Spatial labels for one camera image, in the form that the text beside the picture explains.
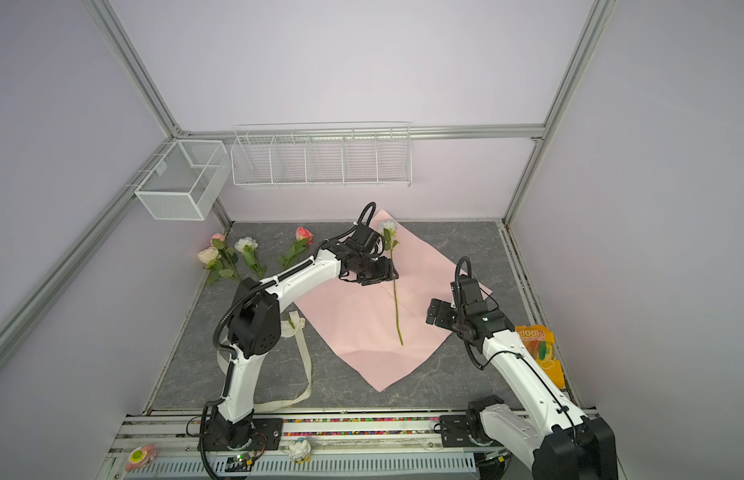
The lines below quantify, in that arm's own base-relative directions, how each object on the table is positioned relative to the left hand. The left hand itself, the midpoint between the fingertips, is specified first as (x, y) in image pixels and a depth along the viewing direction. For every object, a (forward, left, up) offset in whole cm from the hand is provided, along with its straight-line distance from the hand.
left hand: (394, 281), depth 90 cm
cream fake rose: (+20, +65, -10) cm, 69 cm away
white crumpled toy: (-41, +25, -5) cm, 48 cm away
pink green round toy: (-40, +61, -6) cm, 73 cm away
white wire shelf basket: (+40, +21, +19) cm, 49 cm away
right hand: (-12, -13, -1) cm, 18 cm away
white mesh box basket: (+33, +66, +15) cm, 76 cm away
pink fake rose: (+28, +64, -9) cm, 70 cm away
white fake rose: (+28, 0, -6) cm, 29 cm away
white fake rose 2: (+23, +52, -7) cm, 57 cm away
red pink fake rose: (+27, +32, -8) cm, 43 cm away
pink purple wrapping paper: (-9, +4, -13) cm, 16 cm away
